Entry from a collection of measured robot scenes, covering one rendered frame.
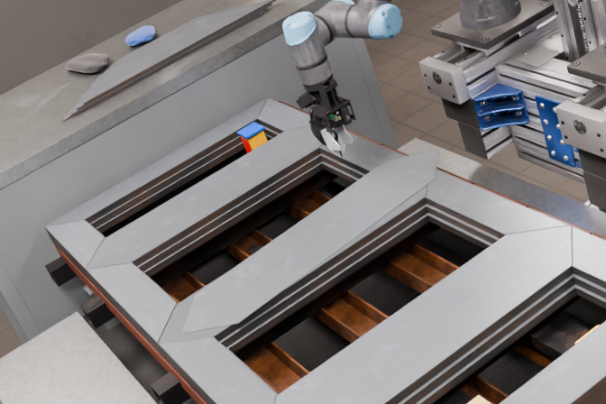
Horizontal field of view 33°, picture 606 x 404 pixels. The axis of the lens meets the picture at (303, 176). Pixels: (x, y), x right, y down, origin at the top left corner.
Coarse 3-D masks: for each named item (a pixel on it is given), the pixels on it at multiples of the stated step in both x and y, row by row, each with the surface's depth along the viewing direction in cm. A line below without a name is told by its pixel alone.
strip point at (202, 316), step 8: (192, 304) 216; (200, 304) 215; (208, 304) 214; (192, 312) 214; (200, 312) 213; (208, 312) 212; (216, 312) 211; (192, 320) 211; (200, 320) 210; (208, 320) 209; (216, 320) 208; (224, 320) 207; (232, 320) 206; (184, 328) 210; (192, 328) 209; (200, 328) 208; (208, 328) 207
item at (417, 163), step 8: (392, 160) 241; (400, 160) 240; (408, 160) 239; (416, 160) 237; (424, 160) 236; (432, 160) 235; (408, 168) 235; (416, 168) 234; (424, 168) 233; (432, 168) 232; (432, 176) 229
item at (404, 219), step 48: (240, 144) 284; (144, 192) 274; (192, 240) 246; (384, 240) 219; (480, 240) 208; (96, 288) 245; (288, 288) 210; (576, 288) 186; (144, 336) 220; (192, 336) 206; (240, 336) 206; (480, 336) 179; (192, 384) 198; (432, 384) 175
